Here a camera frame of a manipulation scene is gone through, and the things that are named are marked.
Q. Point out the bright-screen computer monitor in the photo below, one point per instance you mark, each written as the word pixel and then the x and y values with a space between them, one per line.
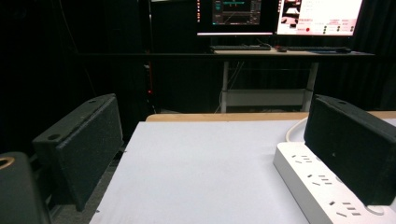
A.
pixel 317 15

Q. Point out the white-legged wooden desk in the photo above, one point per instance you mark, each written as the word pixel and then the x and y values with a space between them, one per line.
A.
pixel 267 77

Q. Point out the dark-screen computer monitor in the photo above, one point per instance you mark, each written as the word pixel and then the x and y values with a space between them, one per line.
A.
pixel 235 15

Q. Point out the white table mat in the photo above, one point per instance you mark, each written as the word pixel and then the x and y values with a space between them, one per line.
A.
pixel 199 174

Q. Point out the black keyboard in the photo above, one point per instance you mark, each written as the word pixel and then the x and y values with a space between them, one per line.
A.
pixel 314 48
pixel 239 47

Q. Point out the black computer mouse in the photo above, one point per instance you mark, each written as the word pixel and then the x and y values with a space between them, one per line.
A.
pixel 281 49

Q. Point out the white power strip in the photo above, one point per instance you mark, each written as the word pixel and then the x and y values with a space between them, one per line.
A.
pixel 311 189

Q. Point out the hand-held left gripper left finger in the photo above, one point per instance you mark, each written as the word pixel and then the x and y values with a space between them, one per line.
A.
pixel 84 149

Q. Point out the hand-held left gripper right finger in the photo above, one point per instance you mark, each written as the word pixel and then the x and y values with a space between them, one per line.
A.
pixel 351 149

